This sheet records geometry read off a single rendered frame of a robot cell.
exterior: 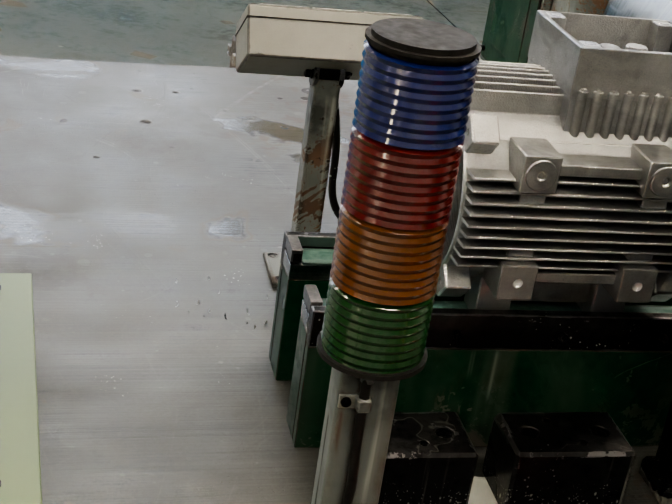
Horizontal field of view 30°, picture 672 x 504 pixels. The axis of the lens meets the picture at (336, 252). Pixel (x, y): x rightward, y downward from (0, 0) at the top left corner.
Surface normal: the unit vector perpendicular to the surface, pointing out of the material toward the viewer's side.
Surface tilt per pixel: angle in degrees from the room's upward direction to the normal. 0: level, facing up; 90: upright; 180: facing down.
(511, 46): 90
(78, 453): 0
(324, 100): 90
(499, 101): 88
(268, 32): 58
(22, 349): 0
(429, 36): 0
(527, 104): 88
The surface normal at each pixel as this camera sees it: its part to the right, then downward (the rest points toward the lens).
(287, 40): 0.23, -0.09
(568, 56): -0.97, -0.04
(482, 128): 0.22, -0.31
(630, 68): 0.19, 0.45
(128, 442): 0.13, -0.89
